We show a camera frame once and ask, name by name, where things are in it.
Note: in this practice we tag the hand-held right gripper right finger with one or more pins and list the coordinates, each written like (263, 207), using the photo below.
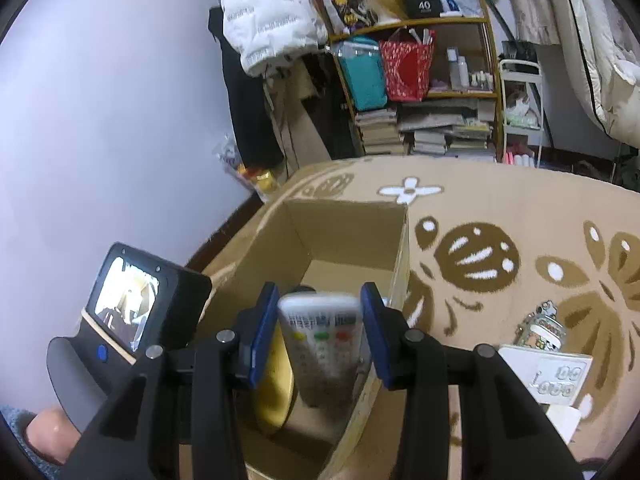
(375, 335)

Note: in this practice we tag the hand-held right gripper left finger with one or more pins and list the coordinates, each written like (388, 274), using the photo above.
(262, 335)

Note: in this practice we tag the round printed hand fan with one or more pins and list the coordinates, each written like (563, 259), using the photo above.
(272, 390)

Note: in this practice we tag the white remote control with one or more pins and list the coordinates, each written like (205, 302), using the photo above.
(320, 350)

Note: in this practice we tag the brown cardboard box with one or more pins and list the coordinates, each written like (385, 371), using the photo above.
(345, 235)

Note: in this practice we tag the person's left forearm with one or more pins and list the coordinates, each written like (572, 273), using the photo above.
(15, 435)

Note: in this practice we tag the person's left hand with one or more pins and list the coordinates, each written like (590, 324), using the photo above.
(50, 432)

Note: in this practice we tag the clear plastic bag with packets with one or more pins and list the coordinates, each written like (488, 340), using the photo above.
(250, 175)

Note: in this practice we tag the white button print card box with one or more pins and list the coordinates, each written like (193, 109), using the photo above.
(540, 370)

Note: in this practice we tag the brown flower pattern blanket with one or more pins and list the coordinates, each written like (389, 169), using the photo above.
(500, 200)

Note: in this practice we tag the narrow stack of books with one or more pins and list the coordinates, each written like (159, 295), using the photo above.
(380, 132)

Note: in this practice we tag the black coat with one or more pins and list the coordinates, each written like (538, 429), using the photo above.
(250, 110)

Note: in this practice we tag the small white square adapter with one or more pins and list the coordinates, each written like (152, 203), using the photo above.
(562, 422)

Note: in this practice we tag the beige coat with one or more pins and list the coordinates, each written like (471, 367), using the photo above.
(295, 130)

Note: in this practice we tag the wide stack of books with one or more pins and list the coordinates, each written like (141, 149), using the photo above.
(440, 135)

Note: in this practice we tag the black hanging garment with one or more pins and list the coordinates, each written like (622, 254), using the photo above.
(330, 125)

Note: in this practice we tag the teal bag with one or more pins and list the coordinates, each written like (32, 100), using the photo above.
(365, 77)

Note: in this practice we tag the red patterned gift bag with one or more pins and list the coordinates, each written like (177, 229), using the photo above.
(405, 72)

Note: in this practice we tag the row of cosmetic bottles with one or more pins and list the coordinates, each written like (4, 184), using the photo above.
(457, 70)

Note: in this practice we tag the white puffer jacket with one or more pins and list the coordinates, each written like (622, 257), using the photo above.
(270, 15)

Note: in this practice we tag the white trolley cart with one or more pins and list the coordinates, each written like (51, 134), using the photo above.
(520, 66)

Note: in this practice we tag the wooden shelf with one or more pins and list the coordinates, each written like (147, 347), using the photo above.
(435, 21)

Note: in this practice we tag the purple and black printed bag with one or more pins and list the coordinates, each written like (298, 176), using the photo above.
(345, 2)

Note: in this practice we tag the black box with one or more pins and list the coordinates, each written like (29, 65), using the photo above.
(421, 2)

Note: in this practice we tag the cream puffer coat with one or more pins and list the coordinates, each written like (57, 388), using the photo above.
(600, 60)

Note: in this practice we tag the beige hanging curtain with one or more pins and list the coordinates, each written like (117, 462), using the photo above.
(530, 5)

